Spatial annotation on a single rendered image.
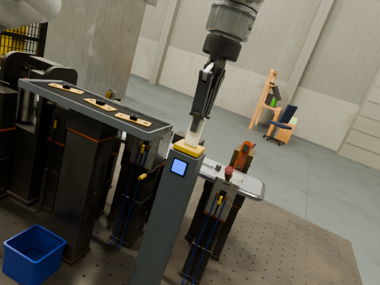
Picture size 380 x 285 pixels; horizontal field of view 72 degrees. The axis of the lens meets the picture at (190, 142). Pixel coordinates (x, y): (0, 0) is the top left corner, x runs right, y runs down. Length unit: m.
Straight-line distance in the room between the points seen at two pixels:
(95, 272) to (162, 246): 0.26
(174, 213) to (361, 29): 9.28
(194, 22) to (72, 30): 6.09
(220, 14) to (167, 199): 0.40
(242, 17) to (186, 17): 10.29
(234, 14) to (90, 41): 4.53
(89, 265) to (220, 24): 0.73
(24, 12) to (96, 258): 0.71
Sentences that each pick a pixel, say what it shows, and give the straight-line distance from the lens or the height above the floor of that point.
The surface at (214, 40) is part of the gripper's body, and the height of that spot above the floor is 1.38.
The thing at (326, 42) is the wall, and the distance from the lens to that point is 9.54.
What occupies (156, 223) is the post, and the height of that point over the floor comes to 0.95.
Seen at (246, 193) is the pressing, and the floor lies 1.00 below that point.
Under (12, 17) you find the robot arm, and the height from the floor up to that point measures 1.30.
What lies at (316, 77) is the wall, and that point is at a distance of 9.41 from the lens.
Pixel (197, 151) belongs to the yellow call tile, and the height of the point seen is 1.15.
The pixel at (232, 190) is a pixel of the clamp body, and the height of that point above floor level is 1.04.
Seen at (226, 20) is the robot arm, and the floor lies 1.42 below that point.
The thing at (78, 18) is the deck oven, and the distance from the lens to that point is 5.28.
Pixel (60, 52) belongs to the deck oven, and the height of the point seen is 0.75.
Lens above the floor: 1.33
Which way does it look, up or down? 17 degrees down
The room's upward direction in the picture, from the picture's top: 18 degrees clockwise
